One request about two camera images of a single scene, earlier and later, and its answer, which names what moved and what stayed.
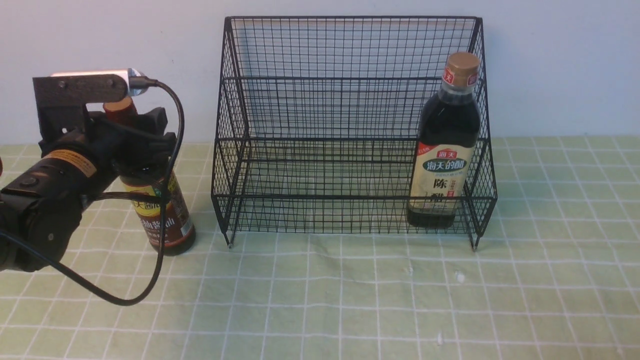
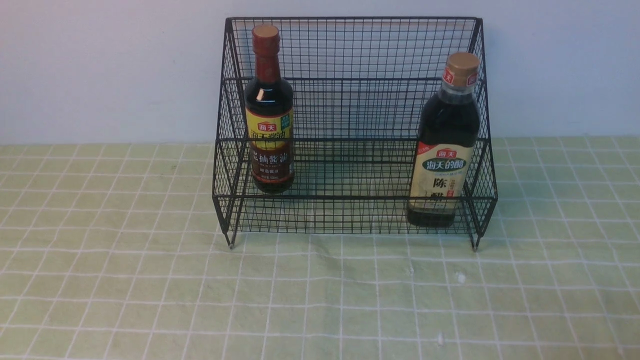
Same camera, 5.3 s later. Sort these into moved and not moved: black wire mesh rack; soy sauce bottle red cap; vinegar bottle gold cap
Moved: soy sauce bottle red cap
Not moved: black wire mesh rack; vinegar bottle gold cap
